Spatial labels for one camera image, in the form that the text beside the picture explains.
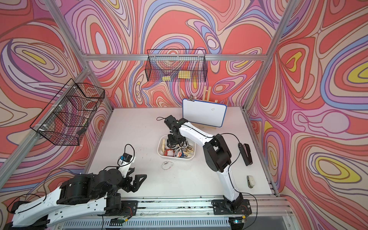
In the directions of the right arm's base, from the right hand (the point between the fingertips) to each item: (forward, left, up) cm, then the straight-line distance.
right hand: (176, 145), depth 92 cm
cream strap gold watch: (-2, -8, -3) cm, 8 cm away
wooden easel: (+22, -21, +21) cm, 37 cm away
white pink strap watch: (-11, +6, -4) cm, 14 cm away
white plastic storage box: (-1, -4, 0) cm, 5 cm away
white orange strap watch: (-6, -1, +1) cm, 7 cm away
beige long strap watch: (0, +8, +1) cm, 8 cm away
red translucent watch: (-3, +5, -4) cm, 7 cm away
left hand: (-24, +14, +15) cm, 32 cm away
